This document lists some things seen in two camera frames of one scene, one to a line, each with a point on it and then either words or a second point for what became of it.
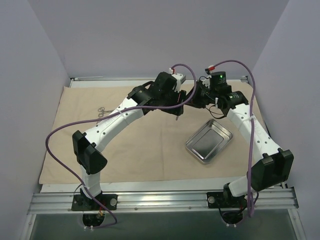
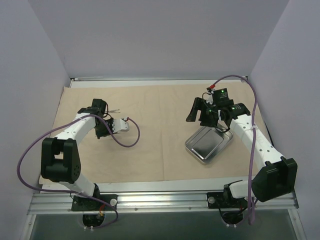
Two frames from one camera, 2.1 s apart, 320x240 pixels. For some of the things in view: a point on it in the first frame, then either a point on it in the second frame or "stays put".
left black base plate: [108, 201] stays put
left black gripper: [173, 100] → [103, 128]
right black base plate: [221, 200] stays put
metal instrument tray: [208, 141] stays put
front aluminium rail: [62, 203] stays put
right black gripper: [198, 96] → [204, 115]
